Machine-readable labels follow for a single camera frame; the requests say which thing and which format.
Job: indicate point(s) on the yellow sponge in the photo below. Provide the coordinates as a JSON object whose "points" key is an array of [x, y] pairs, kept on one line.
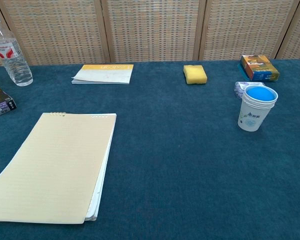
{"points": [[195, 74]]}

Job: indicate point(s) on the woven wooden folding screen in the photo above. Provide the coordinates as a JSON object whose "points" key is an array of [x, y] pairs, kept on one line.
{"points": [[150, 30]]}

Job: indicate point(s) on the clear plastic water bottle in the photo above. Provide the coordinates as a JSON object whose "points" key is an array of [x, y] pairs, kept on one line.
{"points": [[15, 65]]}

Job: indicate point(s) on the teal flat box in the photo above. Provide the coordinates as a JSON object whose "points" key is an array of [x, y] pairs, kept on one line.
{"points": [[241, 69]]}

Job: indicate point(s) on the yellow white Lexicon book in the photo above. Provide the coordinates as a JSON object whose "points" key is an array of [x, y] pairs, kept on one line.
{"points": [[105, 75]]}

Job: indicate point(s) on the large lined notepad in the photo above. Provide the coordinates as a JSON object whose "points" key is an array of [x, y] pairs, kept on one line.
{"points": [[52, 162]]}

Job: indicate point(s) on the white paper cup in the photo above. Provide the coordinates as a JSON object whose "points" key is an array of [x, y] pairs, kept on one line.
{"points": [[252, 117]]}

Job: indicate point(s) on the orange blue printed carton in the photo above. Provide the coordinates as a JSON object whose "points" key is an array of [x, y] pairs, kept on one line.
{"points": [[260, 67]]}

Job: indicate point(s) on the purple white tissue packet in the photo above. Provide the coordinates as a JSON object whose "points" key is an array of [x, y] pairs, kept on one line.
{"points": [[238, 90]]}

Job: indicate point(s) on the small black carton box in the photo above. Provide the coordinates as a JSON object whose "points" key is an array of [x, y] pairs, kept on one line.
{"points": [[0, 100]]}

